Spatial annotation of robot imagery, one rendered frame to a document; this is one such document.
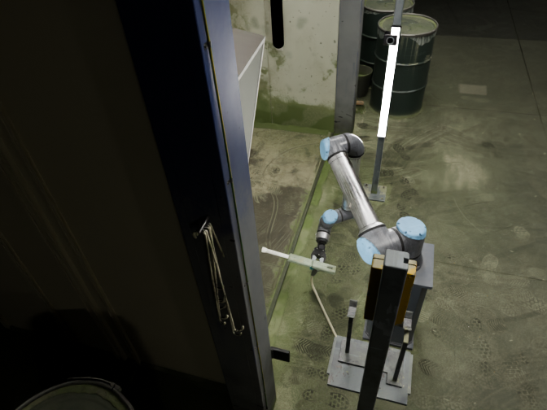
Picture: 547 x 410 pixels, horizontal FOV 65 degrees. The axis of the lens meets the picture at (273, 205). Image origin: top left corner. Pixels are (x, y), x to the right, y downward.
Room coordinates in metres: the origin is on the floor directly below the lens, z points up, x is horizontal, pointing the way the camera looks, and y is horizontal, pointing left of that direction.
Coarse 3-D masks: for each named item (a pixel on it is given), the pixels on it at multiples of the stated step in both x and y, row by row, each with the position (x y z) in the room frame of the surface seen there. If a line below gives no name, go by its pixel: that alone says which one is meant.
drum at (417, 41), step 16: (384, 16) 4.41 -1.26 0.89; (384, 32) 4.08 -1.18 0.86; (432, 32) 3.95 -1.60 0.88; (384, 48) 4.06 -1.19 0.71; (400, 48) 3.94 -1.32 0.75; (416, 48) 3.92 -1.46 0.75; (432, 48) 4.05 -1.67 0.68; (384, 64) 4.04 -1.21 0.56; (400, 64) 3.93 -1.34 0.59; (416, 64) 3.91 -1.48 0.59; (400, 80) 3.93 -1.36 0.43; (416, 80) 3.93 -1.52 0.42; (400, 96) 3.92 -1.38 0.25; (416, 96) 3.95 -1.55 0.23; (400, 112) 3.92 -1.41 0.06; (416, 112) 3.97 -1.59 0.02
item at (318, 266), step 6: (270, 252) 1.81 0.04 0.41; (276, 252) 1.81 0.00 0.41; (288, 258) 1.77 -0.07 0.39; (294, 258) 1.77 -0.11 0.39; (300, 258) 1.77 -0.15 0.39; (306, 258) 1.77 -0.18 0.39; (300, 264) 1.75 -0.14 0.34; (306, 264) 1.73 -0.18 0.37; (312, 264) 1.73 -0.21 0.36; (318, 264) 1.72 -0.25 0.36; (324, 264) 1.72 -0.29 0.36; (330, 264) 1.73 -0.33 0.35; (312, 270) 1.78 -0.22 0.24; (318, 270) 1.72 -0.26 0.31; (324, 270) 1.70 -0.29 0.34; (330, 270) 1.69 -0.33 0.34
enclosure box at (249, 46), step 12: (240, 36) 2.18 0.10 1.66; (252, 36) 2.19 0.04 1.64; (264, 36) 2.21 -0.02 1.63; (240, 48) 2.04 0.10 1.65; (252, 48) 2.06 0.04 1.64; (240, 60) 1.92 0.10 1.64; (252, 60) 2.24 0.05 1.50; (240, 72) 1.81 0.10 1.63; (252, 72) 2.24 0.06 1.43; (240, 84) 2.26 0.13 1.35; (252, 84) 2.24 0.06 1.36; (240, 96) 2.27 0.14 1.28; (252, 96) 2.25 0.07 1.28; (252, 108) 2.25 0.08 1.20; (252, 120) 2.25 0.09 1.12
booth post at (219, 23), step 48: (144, 0) 0.93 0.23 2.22; (192, 0) 0.90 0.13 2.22; (144, 48) 0.94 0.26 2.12; (192, 48) 0.90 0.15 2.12; (144, 96) 0.96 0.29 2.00; (192, 96) 0.91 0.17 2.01; (192, 144) 0.92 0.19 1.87; (240, 144) 1.03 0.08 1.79; (192, 192) 0.93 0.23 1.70; (240, 192) 0.98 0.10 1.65; (192, 240) 0.95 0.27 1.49; (240, 288) 0.90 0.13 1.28; (240, 336) 0.91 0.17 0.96; (240, 384) 0.93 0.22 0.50
